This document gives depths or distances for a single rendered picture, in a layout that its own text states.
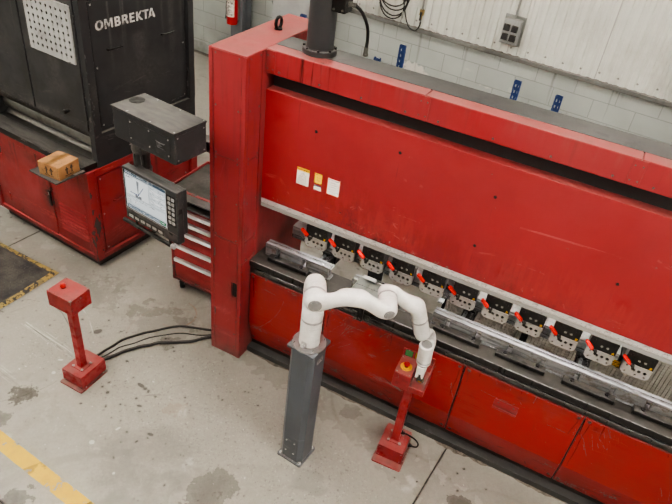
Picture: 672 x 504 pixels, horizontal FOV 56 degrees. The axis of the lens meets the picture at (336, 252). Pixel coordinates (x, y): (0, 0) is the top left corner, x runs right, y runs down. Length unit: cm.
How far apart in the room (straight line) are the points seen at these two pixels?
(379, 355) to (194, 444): 133
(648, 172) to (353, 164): 153
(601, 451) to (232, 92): 296
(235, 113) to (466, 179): 134
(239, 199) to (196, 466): 169
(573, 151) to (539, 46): 446
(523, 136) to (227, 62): 161
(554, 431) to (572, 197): 150
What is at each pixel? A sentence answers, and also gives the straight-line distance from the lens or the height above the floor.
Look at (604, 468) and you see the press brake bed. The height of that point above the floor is 44.
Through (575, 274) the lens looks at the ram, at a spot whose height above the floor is 159.
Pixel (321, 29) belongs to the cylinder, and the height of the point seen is 245.
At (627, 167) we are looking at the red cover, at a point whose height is 224.
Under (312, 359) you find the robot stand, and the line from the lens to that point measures 346.
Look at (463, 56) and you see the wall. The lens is 790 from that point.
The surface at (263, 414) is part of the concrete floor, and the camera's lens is 447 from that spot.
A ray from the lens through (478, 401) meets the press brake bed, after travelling 412.
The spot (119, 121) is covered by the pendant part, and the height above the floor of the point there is 186.
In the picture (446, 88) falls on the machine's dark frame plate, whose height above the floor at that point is 230.
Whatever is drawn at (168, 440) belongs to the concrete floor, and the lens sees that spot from 437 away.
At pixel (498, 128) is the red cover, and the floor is 224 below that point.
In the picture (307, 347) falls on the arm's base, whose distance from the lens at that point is 349.
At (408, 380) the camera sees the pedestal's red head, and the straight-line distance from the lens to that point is 379.
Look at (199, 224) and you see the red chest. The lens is 481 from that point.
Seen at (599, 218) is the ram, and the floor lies 194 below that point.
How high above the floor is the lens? 349
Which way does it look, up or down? 36 degrees down
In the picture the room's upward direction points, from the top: 8 degrees clockwise
